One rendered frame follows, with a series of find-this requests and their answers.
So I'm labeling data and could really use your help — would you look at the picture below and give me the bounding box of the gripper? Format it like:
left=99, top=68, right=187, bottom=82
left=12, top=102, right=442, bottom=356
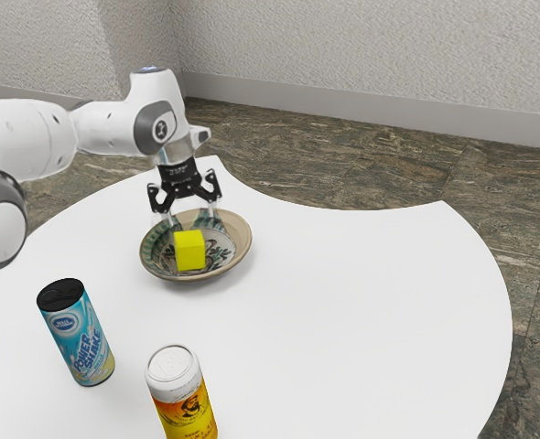
left=146, top=155, right=225, bottom=230

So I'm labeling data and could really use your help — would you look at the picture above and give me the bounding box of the patterned ceramic bowl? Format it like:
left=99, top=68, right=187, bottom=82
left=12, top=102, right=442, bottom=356
left=139, top=207, right=254, bottom=284

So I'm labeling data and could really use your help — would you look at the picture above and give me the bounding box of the yellow block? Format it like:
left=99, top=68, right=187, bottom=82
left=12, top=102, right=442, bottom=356
left=172, top=229, right=207, bottom=273

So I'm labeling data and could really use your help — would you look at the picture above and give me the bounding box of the blue can with black lid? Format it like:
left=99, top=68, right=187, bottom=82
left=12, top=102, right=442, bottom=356
left=36, top=277, right=116, bottom=388

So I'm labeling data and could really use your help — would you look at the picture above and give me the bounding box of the orange can with white lid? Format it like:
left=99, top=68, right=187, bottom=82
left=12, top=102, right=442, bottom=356
left=145, top=345, right=220, bottom=439

